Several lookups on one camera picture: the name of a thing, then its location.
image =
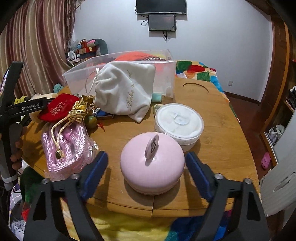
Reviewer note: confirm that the pile of plush toys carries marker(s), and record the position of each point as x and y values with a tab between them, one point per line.
87	47

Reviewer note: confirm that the white round powder puff container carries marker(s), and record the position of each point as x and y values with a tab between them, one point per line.
178	129

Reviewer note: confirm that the white plastic folding stool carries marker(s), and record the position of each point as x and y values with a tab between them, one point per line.
277	185

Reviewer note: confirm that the clear plastic storage box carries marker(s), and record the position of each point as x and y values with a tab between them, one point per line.
76	78

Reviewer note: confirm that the black wall television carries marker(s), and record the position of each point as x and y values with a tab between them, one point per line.
160	6

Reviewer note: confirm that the small black wall monitor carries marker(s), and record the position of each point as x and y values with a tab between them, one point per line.
161	22

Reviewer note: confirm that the wooden shelf unit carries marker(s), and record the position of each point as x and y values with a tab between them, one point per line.
281	58

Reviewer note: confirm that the pink clog shoe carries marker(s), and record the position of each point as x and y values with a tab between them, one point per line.
266	161

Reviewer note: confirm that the red pouch with gold trim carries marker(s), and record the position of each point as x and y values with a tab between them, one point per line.
57	109

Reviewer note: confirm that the striped pink curtain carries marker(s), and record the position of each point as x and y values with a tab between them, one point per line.
34	46

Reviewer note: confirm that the orange cloth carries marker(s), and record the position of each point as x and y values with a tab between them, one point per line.
133	56

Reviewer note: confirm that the blue card box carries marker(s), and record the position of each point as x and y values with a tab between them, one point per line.
101	113

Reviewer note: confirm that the person's left hand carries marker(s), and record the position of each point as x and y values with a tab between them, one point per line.
16	157

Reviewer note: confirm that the green brown bead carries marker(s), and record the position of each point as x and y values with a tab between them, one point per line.
91	121

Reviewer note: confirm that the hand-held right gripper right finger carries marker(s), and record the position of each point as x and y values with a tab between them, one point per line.
197	173

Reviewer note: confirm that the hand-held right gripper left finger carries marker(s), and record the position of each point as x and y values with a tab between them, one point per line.
98	169

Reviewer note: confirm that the pink round lidded jar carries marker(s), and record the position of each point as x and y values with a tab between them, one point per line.
138	166

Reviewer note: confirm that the wooden desk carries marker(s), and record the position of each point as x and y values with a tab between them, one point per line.
219	139

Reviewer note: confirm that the teal plush toy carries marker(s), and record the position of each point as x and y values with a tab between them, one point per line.
57	87

